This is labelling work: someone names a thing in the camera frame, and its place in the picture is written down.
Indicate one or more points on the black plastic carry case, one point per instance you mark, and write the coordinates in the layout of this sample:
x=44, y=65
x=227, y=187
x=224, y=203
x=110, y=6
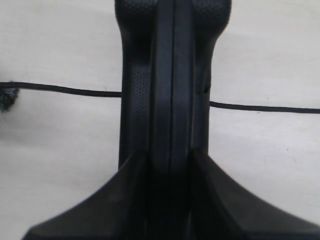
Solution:
x=167, y=49

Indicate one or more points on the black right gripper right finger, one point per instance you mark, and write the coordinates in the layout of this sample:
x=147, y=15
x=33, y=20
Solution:
x=224, y=210

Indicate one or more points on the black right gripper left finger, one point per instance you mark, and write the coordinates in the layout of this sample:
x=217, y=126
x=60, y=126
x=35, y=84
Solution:
x=115, y=212

